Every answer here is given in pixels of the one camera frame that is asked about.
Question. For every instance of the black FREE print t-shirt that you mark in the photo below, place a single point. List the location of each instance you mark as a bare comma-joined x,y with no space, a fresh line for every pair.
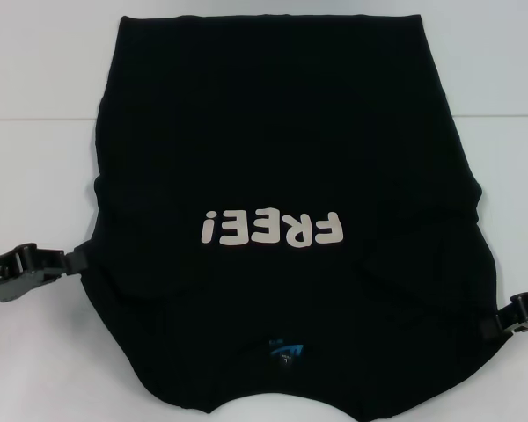
264,132

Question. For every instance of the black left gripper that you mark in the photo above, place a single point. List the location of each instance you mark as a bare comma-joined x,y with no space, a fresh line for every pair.
9,277

